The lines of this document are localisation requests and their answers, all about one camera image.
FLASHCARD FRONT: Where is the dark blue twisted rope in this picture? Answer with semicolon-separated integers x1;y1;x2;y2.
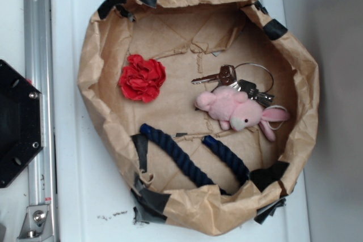
139;123;250;196

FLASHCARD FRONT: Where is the red crumpled paper ball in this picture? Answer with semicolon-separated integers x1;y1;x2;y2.
119;54;166;103

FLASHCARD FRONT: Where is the brown paper bag bin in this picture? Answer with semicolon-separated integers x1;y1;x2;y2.
78;0;319;236

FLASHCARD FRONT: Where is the aluminium extrusion rail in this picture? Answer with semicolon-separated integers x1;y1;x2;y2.
24;0;60;241

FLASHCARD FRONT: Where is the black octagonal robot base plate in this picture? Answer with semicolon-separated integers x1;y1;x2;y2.
1;60;43;188

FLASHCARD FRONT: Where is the metal corner bracket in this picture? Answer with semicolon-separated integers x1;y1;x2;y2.
16;204;54;241

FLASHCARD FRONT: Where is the pink plush bunny keychain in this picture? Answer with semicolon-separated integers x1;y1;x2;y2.
195;86;290;142

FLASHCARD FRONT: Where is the silver key bunch with ring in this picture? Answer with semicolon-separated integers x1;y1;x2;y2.
191;62;275;107

